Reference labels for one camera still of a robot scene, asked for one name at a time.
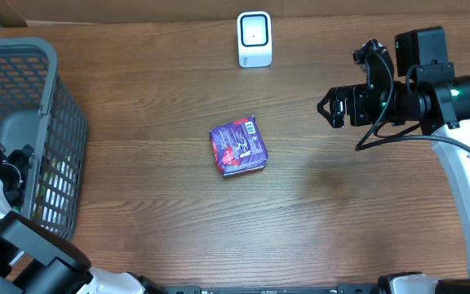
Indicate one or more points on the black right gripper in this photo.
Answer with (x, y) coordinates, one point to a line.
(348, 106)

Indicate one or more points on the purple snack packet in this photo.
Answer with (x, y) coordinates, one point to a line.
(238, 147)

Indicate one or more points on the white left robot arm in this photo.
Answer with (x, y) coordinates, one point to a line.
(35, 260)

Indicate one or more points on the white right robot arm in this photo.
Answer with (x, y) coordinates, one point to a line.
(413, 96)

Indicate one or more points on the white barcode scanner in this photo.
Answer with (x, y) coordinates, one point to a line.
(254, 39)

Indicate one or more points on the grey plastic mesh basket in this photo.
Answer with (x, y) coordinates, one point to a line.
(37, 109)

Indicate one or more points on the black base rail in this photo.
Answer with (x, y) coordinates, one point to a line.
(300, 290)

